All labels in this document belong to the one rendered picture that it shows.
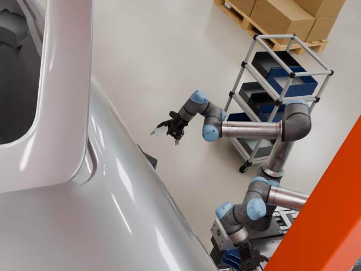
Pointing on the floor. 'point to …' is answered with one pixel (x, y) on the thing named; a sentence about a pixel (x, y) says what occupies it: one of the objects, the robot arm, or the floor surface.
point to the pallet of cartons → (287, 20)
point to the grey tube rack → (271, 93)
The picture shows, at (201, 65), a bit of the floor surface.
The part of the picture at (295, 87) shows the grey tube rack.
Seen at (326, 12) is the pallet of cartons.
